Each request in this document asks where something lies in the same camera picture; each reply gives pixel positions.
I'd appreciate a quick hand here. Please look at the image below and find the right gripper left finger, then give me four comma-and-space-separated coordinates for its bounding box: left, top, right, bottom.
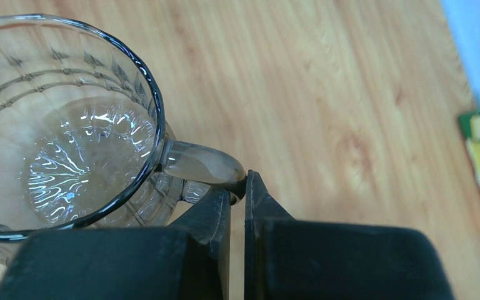
0, 188, 231, 299

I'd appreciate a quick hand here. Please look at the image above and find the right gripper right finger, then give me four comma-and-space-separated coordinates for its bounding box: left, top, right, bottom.
244, 171, 454, 299

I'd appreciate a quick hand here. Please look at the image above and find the clear glass coffee server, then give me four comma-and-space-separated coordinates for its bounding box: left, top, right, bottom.
0, 14, 247, 265

